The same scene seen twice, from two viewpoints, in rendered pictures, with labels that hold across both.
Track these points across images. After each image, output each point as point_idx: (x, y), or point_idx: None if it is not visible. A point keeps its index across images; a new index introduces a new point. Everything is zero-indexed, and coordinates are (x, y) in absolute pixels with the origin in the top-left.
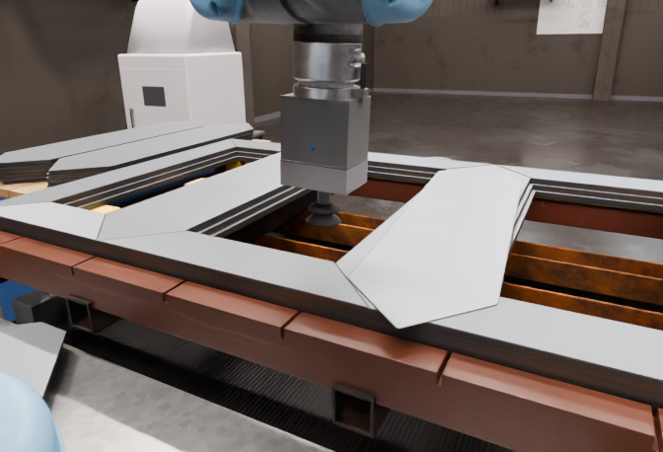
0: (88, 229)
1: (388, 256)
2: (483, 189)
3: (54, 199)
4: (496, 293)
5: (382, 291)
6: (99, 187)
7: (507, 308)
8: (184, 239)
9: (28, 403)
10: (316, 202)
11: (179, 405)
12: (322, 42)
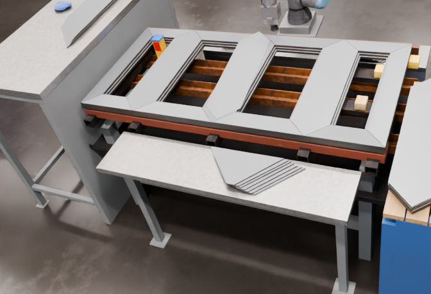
0: (353, 42)
1: (261, 49)
2: (226, 91)
3: (390, 54)
4: (238, 42)
5: (262, 38)
6: (386, 65)
7: (238, 39)
8: (319, 44)
9: None
10: (275, 24)
11: (312, 56)
12: None
